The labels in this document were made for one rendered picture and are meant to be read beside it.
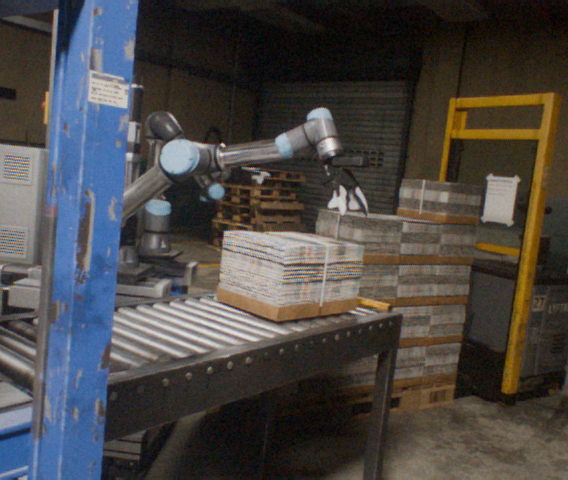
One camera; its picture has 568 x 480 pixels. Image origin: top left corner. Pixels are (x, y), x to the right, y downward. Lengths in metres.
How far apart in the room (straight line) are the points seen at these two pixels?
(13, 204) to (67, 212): 1.76
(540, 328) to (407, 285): 1.10
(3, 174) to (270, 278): 1.29
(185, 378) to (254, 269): 0.58
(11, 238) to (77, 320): 1.78
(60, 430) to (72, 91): 0.47
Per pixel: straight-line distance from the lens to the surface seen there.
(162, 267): 2.81
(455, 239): 3.51
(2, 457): 1.10
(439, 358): 3.64
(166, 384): 1.32
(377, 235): 3.08
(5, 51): 9.30
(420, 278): 3.36
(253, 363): 1.51
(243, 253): 1.87
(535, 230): 3.75
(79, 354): 0.91
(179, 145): 2.03
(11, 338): 1.52
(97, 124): 0.87
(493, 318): 4.08
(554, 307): 4.14
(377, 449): 2.25
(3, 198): 2.66
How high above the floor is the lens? 1.23
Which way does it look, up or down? 6 degrees down
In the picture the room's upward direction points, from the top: 6 degrees clockwise
